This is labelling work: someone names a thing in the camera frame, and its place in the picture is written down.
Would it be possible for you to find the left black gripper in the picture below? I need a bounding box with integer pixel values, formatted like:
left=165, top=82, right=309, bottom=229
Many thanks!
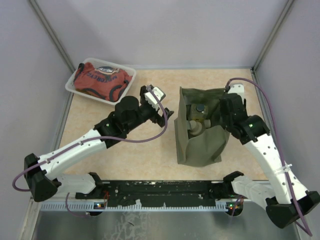
left=125, top=88, right=174, bottom=133

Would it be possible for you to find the square clear bottle black cap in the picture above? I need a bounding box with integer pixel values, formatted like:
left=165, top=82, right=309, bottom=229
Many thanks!
left=188, top=103, right=209, bottom=122

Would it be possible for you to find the green bottle white cap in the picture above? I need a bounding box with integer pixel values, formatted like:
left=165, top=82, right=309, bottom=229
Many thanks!
left=189, top=119, right=211, bottom=136

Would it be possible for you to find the olive green canvas bag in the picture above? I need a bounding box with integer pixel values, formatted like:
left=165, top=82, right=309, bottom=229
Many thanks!
left=174, top=87, right=230, bottom=167

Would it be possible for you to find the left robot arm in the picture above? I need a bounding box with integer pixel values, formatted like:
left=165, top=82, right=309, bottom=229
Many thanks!
left=23, top=85, right=173, bottom=202

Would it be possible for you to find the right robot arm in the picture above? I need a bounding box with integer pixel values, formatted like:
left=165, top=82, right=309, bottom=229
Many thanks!
left=219, top=93, right=320, bottom=229

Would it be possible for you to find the red printed t-shirt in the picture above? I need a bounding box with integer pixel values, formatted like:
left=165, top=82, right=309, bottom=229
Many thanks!
left=73, top=62, right=132, bottom=103

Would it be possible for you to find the white plastic basket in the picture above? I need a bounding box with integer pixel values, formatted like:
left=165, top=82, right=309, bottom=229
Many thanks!
left=65, top=57, right=137, bottom=106

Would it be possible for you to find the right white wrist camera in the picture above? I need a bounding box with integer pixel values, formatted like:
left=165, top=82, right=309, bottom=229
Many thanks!
left=226, top=83, right=245, bottom=98

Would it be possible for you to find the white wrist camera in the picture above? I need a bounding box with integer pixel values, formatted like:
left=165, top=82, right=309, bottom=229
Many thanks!
left=144, top=85, right=166, bottom=111
left=226, top=83, right=245, bottom=98

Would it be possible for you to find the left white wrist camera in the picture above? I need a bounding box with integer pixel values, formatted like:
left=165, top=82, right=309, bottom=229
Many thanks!
left=144, top=85, right=166, bottom=111

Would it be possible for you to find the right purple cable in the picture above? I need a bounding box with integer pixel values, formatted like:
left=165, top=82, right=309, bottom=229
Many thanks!
left=226, top=77, right=313, bottom=237

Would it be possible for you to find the purple cable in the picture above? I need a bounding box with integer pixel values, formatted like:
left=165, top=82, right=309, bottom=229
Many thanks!
left=11, top=86, right=170, bottom=218
left=226, top=77, right=313, bottom=237

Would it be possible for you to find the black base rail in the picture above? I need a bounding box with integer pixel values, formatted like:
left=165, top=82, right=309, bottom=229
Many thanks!
left=75, top=180, right=239, bottom=208

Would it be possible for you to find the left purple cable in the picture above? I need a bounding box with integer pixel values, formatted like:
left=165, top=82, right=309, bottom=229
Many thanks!
left=11, top=86, right=170, bottom=218

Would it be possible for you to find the white slotted cable duct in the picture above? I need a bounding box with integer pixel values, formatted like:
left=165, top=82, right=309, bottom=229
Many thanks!
left=39, top=201, right=241, bottom=213

